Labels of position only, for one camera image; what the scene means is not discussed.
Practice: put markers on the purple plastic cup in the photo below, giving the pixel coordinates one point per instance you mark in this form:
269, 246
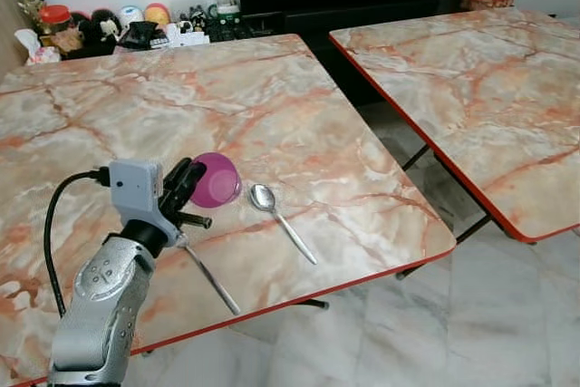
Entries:
220, 180

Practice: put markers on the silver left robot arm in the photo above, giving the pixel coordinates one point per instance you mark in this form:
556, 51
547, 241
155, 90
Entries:
104, 301

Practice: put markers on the silver metal fork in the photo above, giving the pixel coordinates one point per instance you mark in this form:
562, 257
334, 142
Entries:
213, 278

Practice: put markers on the silver metal spoon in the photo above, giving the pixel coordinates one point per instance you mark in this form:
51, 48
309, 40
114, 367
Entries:
263, 198

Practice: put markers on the large marble folding table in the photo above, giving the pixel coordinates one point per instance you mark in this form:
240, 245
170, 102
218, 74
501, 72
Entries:
227, 115

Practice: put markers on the white small box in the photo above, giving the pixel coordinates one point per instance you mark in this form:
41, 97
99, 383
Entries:
186, 38

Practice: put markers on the black pouch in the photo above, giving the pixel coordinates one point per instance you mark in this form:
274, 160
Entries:
142, 36

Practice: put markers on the dark green basket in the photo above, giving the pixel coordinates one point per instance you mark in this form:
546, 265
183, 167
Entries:
228, 26

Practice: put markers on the orange and yellow round toy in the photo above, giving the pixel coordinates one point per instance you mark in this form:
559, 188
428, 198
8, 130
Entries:
157, 14

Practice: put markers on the white and blue round toy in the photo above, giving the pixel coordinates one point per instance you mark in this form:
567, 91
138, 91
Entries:
131, 15

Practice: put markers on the black plush toy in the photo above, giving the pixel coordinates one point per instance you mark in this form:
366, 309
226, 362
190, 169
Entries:
98, 29

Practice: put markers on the white tissue pack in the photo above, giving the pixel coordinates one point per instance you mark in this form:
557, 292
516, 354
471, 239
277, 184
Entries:
36, 47

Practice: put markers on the jar with red lid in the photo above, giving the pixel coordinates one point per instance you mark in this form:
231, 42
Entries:
55, 17

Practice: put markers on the marble table with red edge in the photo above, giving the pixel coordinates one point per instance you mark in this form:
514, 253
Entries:
489, 97

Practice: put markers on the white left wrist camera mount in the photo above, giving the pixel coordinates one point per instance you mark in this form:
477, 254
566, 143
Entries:
134, 189

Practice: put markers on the black table leg frame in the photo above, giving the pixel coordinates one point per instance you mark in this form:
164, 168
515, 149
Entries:
453, 242
313, 303

